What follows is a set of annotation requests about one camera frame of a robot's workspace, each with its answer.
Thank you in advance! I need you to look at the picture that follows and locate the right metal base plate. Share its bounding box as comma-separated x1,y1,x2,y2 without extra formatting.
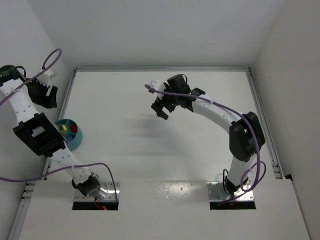
207,181,255,203

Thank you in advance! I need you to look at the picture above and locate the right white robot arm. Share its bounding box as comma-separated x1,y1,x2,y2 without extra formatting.
145,74,267,199

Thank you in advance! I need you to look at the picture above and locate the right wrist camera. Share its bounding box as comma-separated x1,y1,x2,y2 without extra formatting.
149,80,166,92

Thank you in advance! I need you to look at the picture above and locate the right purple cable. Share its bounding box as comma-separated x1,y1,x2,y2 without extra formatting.
144,83,267,205

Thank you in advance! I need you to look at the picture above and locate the metal base plate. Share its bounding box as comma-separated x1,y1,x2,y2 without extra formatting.
73,181,121,203
207,181,255,203

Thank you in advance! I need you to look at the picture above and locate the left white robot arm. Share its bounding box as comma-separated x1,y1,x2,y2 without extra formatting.
0,65,102,199

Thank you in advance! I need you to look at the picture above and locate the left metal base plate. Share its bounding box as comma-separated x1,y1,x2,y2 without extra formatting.
73,181,121,203

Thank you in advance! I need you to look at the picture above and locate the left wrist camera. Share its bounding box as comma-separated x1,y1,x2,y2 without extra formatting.
37,69,55,87

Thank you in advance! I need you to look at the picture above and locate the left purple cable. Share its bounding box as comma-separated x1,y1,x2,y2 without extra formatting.
0,48,118,201

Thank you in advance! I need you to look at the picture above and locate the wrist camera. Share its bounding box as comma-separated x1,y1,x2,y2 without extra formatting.
37,69,55,87
149,80,166,92

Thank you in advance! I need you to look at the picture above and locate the yellow lego brick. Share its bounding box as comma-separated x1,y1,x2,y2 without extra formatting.
61,124,68,134

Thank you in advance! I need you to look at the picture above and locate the teal divided round container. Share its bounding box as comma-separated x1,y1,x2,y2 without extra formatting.
55,118,83,152

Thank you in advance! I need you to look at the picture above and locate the purple cable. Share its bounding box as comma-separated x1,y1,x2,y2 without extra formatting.
0,48,118,201
144,83,267,205

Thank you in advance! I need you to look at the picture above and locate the red lego brick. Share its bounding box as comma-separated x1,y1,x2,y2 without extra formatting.
70,123,78,134

